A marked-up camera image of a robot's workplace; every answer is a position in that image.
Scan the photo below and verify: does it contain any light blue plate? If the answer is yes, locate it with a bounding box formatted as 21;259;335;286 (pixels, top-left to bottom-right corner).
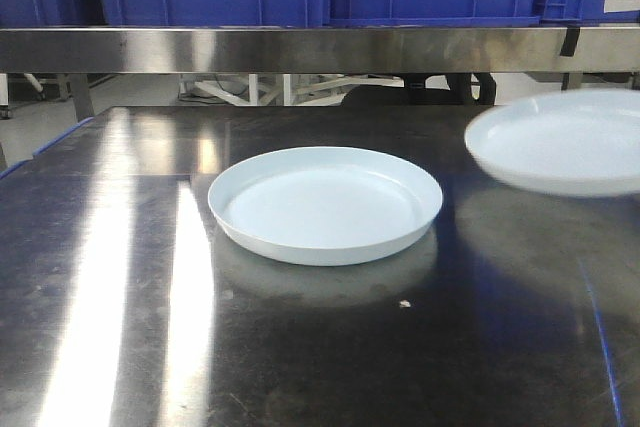
208;146;443;266
464;89;639;197

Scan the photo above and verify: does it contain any black office chair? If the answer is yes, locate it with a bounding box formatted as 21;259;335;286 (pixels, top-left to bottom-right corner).
341;73;497;108

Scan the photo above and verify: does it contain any black tape strip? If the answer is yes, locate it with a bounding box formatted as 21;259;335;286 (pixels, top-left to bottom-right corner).
559;26;581;58

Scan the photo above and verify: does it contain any stainless steel shelf rail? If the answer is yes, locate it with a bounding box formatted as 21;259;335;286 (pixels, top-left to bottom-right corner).
1;24;639;74

